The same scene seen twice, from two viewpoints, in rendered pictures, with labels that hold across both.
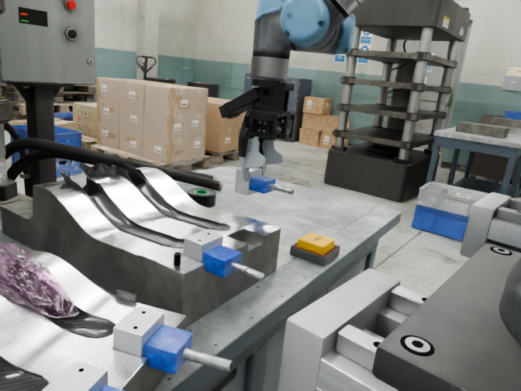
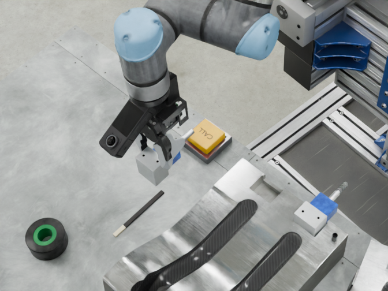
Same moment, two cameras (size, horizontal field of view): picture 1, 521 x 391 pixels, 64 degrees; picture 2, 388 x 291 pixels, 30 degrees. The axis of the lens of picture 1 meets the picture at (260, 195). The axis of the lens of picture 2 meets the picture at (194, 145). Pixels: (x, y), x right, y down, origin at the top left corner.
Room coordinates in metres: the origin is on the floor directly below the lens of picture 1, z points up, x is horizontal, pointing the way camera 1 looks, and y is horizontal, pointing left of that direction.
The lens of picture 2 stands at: (0.59, 0.75, 2.10)
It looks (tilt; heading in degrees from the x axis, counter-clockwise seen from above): 55 degrees down; 287
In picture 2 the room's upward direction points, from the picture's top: 7 degrees counter-clockwise
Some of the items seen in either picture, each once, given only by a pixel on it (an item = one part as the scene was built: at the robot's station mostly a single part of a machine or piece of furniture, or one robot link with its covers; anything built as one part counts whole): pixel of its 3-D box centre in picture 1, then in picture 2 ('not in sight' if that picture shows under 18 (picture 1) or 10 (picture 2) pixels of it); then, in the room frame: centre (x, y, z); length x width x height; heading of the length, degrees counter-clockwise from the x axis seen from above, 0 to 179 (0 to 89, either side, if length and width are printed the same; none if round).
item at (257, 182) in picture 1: (266, 185); (169, 150); (0.88, -0.01, 0.93); 0.13 x 0.05 x 0.05; 58
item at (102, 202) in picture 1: (137, 198); (213, 275); (0.75, 0.23, 0.92); 0.35 x 0.16 x 0.09; 58
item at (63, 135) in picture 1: (46, 140); not in sight; (4.11, 2.17, 0.32); 0.60 x 0.41 x 0.22; 60
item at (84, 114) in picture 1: (98, 119); not in sight; (5.68, 2.27, 0.34); 0.63 x 0.45 x 0.40; 54
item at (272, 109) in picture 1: (268, 110); (155, 105); (0.89, 0.00, 1.09); 0.09 x 0.08 x 0.12; 58
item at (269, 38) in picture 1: (275, 28); (141, 45); (0.89, 0.00, 1.25); 0.09 x 0.08 x 0.11; 73
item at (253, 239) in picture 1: (244, 245); (267, 193); (0.68, 0.02, 0.87); 0.05 x 0.05 x 0.04; 58
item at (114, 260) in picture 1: (136, 219); (205, 289); (0.76, 0.24, 0.87); 0.50 x 0.26 x 0.14; 58
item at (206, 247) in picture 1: (227, 262); (325, 205); (0.57, 0.04, 0.89); 0.13 x 0.05 x 0.05; 58
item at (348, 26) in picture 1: (322, 31); (181, 9); (0.84, -0.08, 1.25); 0.11 x 0.11 x 0.08; 73
